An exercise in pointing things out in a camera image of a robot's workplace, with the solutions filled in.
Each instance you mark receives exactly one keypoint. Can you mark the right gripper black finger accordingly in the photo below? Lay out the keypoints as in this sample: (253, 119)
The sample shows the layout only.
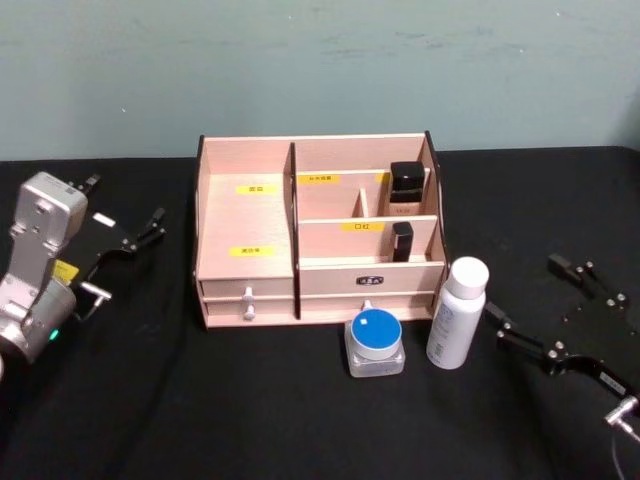
(525, 342)
(585, 280)

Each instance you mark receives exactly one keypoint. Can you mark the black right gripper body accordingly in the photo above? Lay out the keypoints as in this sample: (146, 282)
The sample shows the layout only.
(617, 345)

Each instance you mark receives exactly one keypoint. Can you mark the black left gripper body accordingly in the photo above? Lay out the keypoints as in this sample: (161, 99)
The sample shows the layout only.
(102, 240)

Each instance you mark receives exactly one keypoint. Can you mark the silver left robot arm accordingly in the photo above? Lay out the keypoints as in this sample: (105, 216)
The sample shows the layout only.
(37, 240)

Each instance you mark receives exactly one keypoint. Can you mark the white spray bottle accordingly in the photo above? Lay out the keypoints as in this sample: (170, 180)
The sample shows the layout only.
(452, 320)

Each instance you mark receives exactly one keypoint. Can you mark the narrow wooden drawer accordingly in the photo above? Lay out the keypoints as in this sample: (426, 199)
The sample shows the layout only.
(225, 287)
(225, 311)

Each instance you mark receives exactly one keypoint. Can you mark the pale wooden desk organizer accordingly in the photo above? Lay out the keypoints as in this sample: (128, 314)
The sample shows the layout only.
(250, 220)

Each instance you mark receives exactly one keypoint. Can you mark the clear jar with blue lid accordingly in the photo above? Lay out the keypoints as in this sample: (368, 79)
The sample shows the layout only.
(375, 332)

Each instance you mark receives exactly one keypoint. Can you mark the black lipstick tube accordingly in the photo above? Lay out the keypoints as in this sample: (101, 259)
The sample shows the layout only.
(402, 242)

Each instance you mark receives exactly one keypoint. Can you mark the wide wooden drawer with badge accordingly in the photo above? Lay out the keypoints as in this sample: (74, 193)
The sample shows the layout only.
(330, 281)

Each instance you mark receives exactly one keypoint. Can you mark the wide wooden drawer with knob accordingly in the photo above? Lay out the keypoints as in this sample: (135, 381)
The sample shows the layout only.
(325, 306)

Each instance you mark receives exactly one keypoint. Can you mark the black-capped square cosmetic bottle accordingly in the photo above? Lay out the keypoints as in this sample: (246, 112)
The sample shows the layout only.
(406, 176)

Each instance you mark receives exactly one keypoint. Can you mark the black table cloth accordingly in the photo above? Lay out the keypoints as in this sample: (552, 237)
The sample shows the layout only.
(260, 410)

